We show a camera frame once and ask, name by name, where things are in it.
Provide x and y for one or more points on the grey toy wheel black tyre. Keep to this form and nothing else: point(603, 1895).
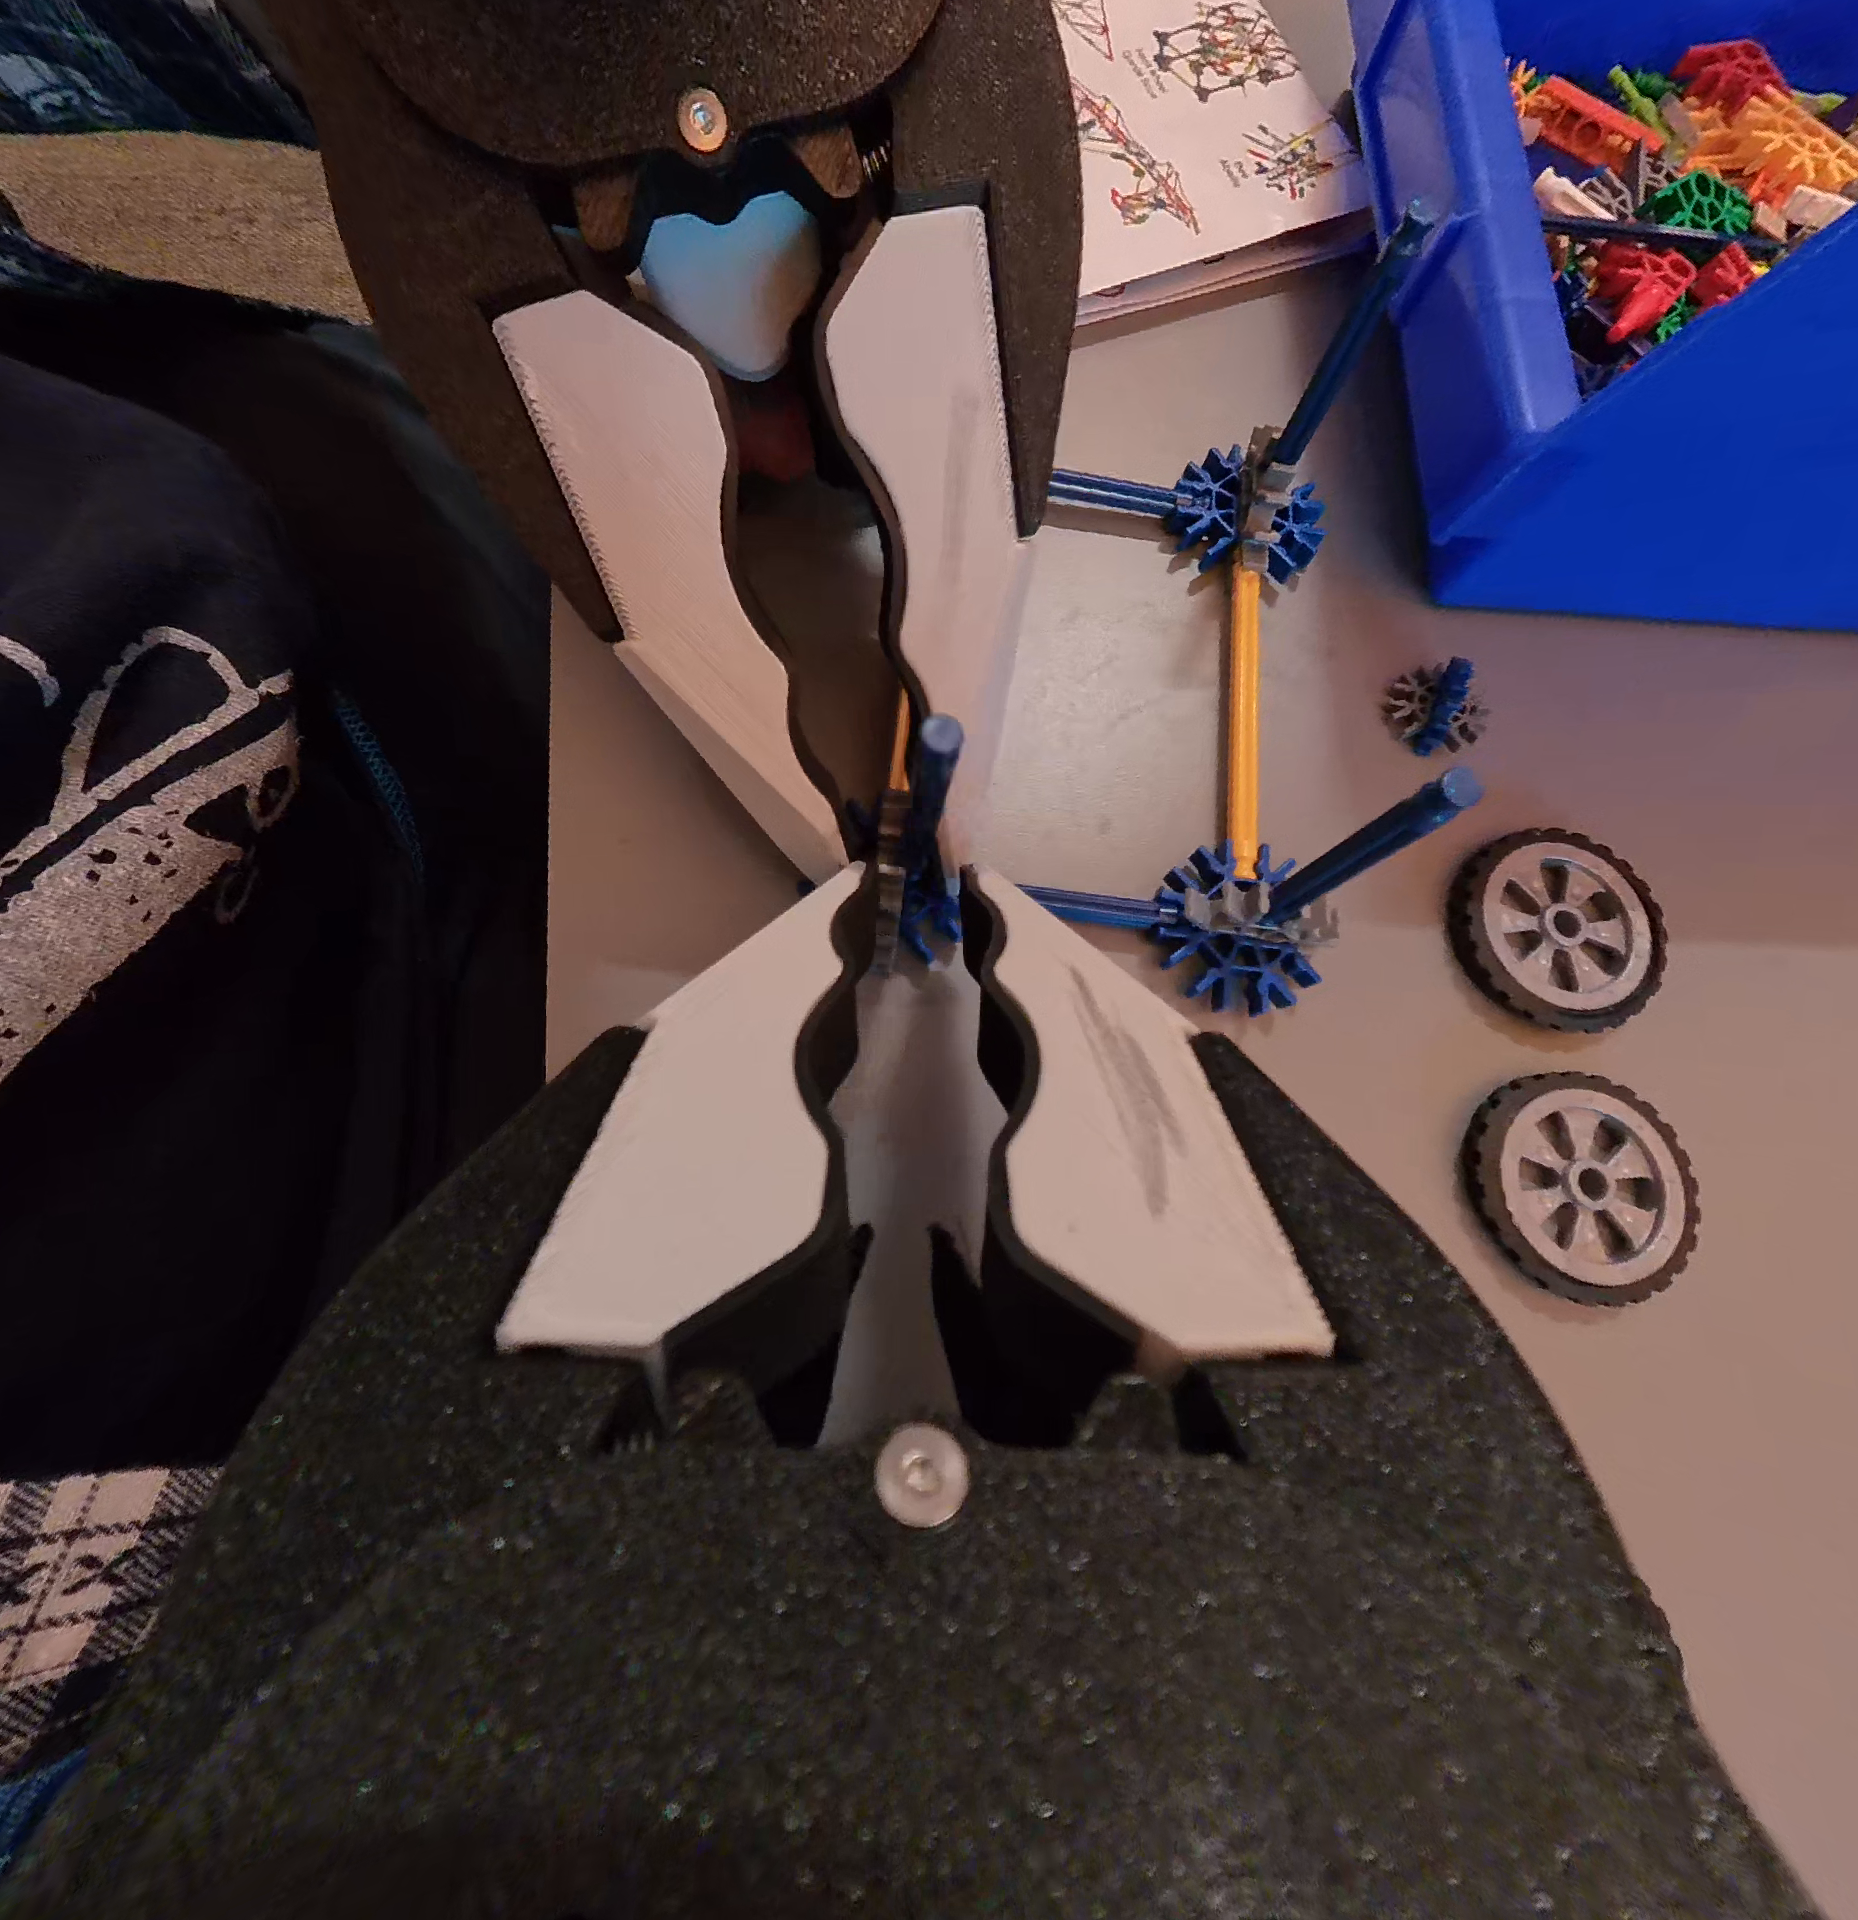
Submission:
point(1556, 931)
point(1578, 1189)

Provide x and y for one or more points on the person's black printed t-shirt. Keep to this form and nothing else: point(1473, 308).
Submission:
point(196, 1052)

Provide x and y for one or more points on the toy instruction booklet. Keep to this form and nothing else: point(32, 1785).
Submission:
point(1216, 151)

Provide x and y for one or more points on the pile of colourful toy pieces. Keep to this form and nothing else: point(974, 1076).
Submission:
point(1696, 151)

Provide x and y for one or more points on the small blue grey toy connector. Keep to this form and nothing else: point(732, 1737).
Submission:
point(1435, 707)

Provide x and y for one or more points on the person in black shirt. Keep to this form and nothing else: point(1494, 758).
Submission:
point(58, 1575)

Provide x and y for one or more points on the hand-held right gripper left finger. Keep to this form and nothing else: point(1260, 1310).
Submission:
point(675, 1186)

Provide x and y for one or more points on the blue yellow toy rod frame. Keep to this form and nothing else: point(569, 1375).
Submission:
point(1244, 519)

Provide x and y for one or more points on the blue storage bin white label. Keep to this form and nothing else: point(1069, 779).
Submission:
point(1696, 497)

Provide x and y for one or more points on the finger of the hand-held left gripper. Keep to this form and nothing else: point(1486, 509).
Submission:
point(945, 406)
point(629, 481)

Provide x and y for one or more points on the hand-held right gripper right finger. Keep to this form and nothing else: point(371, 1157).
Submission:
point(1170, 1186)

